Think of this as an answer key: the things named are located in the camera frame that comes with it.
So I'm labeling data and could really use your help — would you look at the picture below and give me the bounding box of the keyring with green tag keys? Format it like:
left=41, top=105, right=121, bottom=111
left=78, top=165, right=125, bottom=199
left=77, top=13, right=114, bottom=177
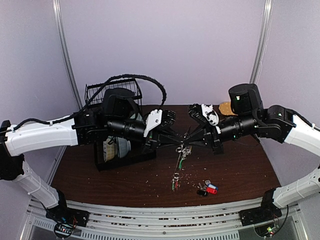
left=171, top=143, right=192, bottom=192

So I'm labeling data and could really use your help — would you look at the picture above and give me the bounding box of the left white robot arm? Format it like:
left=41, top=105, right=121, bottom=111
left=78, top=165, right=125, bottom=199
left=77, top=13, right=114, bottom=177
left=0, top=87, right=181, bottom=222

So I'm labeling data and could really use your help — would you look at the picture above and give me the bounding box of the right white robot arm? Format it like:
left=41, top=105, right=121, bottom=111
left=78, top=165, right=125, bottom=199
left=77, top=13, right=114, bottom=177
left=183, top=83, right=320, bottom=156

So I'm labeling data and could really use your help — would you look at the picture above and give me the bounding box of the yellow round plate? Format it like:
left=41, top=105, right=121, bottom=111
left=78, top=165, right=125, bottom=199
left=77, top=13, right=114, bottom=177
left=218, top=101, right=236, bottom=116

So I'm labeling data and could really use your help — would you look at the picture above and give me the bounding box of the black tray with dishes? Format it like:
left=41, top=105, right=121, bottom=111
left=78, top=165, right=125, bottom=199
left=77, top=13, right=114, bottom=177
left=93, top=103, right=157, bottom=173

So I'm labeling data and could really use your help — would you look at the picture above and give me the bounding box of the key bunch with red tag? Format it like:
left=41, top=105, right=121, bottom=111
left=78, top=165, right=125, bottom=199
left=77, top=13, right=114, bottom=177
left=196, top=179, right=218, bottom=197

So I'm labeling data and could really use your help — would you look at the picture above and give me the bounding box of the right round circuit board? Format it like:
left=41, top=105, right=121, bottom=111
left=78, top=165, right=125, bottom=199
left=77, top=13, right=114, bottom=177
left=254, top=223, right=280, bottom=238

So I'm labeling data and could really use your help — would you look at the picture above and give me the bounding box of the round circuit board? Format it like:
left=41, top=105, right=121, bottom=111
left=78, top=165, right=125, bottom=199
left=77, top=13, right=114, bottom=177
left=254, top=223, right=280, bottom=238
left=53, top=223, right=75, bottom=239

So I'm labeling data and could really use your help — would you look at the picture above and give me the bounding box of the left round circuit board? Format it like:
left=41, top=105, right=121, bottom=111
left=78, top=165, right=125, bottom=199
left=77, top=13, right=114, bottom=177
left=53, top=223, right=75, bottom=239

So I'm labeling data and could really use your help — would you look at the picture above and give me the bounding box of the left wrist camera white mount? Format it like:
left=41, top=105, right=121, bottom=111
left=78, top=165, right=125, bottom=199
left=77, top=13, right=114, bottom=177
left=143, top=109, right=177, bottom=138

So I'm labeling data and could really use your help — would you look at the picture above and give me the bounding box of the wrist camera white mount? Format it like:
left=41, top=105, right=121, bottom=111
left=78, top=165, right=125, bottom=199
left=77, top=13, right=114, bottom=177
left=188, top=103, right=221, bottom=134
left=143, top=109, right=177, bottom=138

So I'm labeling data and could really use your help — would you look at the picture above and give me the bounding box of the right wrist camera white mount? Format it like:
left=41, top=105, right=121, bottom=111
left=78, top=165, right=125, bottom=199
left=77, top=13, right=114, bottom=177
left=188, top=103, right=221, bottom=134

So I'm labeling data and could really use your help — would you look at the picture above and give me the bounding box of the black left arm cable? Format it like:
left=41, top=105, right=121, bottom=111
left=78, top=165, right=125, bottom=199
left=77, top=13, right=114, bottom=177
left=79, top=73, right=168, bottom=113

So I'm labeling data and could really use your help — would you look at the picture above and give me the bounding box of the aluminium rail frame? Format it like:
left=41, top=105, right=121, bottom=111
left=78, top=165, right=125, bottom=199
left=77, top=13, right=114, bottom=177
left=21, top=196, right=310, bottom=240

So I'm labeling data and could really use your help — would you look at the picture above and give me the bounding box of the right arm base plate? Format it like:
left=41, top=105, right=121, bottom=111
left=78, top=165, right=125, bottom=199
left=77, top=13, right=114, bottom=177
left=239, top=207, right=282, bottom=226

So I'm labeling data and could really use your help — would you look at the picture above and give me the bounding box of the right aluminium corner post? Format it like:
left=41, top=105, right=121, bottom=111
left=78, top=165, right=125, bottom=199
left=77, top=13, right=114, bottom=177
left=249, top=0, right=274, bottom=85

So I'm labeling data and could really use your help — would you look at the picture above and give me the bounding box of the aluminium corner post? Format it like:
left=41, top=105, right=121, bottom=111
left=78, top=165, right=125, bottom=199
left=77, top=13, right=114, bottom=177
left=249, top=0, right=274, bottom=85
left=52, top=0, right=83, bottom=110

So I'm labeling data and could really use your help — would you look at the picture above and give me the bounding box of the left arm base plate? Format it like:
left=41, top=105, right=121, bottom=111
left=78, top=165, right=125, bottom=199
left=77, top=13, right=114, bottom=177
left=45, top=207, right=90, bottom=227

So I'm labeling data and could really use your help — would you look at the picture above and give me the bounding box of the left aluminium corner post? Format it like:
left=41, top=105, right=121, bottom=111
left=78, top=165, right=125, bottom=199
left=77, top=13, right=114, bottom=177
left=52, top=0, right=83, bottom=110

